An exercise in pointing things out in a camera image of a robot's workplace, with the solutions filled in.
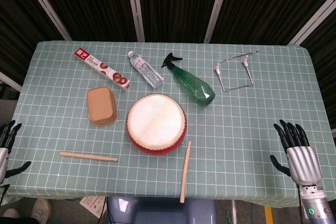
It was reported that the white shoe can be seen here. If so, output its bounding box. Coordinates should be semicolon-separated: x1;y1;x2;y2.
30;199;52;223
2;208;20;219

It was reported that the green checked tablecloth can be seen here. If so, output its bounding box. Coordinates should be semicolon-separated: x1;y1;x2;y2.
0;40;336;206

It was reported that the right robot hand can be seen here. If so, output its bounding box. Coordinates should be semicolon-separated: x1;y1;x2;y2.
269;119;323;185

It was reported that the metal wire hanger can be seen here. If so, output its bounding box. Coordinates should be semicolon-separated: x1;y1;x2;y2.
213;50;259;93

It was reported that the white partition post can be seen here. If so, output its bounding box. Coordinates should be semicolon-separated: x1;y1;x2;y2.
288;0;336;46
0;71;22;91
19;0;72;41
124;0;145;42
203;0;232;44

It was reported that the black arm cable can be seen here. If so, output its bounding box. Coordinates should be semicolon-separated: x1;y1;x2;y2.
294;182;303;224

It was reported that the red white cling film box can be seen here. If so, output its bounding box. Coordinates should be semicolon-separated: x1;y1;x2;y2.
73;48;131;92

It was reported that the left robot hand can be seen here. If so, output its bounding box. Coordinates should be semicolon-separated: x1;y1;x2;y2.
0;120;32;185

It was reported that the brown paper tray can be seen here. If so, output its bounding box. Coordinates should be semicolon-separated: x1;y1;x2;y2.
86;86;119;127

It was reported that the red drum white skin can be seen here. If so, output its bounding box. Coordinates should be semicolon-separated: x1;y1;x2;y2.
126;92;188;155

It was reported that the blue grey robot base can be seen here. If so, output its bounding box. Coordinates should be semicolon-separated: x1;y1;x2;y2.
106;196;218;224

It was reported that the white printed leaflet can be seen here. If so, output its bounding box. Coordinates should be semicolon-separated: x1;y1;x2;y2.
79;196;108;219

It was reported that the clear plastic water bottle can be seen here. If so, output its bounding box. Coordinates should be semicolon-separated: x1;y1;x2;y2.
128;50;164;89

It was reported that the green spray bottle black trigger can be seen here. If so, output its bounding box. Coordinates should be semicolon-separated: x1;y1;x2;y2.
161;52;216;107

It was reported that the wooden drumstick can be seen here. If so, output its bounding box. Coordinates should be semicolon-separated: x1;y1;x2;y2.
60;151;119;162
180;140;192;204

